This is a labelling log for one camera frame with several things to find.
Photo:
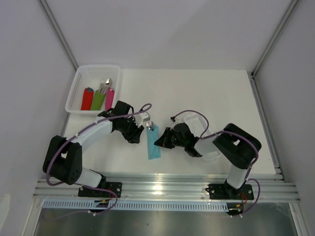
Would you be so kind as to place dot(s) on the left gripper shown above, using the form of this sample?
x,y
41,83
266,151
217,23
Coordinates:
x,y
134,136

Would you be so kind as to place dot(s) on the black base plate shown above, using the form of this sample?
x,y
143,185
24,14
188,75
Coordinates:
x,y
226,192
115,187

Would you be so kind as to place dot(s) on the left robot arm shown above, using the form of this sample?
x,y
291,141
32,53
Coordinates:
x,y
64,158

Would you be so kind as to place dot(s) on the teal paper napkin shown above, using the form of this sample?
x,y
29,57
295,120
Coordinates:
x,y
152,136

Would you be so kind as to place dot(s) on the large white plastic basket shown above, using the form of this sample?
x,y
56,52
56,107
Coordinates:
x,y
91,76

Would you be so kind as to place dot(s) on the aluminium frame post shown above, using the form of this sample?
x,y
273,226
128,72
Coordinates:
x,y
46,9
281,26

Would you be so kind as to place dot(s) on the pink napkin roll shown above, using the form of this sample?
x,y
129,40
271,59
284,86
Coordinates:
x,y
109,98

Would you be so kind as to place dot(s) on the aluminium mounting rail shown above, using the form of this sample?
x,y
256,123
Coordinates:
x,y
191,188

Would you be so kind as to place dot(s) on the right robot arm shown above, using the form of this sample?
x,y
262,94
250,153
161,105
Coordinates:
x,y
239,147

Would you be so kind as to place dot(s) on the right aluminium frame post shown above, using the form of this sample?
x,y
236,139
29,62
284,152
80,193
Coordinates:
x,y
281,26

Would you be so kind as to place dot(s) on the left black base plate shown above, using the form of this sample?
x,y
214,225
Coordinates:
x,y
115,187

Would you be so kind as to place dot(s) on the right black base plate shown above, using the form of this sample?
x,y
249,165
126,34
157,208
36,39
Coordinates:
x,y
226,192

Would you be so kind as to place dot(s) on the small white plastic tray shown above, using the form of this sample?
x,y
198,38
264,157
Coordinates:
x,y
197,125

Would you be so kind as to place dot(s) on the ornate silver spoon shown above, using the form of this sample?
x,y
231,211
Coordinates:
x,y
150,125

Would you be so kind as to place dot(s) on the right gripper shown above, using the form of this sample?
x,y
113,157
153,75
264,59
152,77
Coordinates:
x,y
163,141

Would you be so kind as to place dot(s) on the white slotted cable duct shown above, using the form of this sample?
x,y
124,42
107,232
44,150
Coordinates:
x,y
136,205

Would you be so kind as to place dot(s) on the red napkin roll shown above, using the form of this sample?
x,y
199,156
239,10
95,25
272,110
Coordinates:
x,y
87,99

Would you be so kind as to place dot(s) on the left aluminium frame post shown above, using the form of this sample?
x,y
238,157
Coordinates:
x,y
46,9

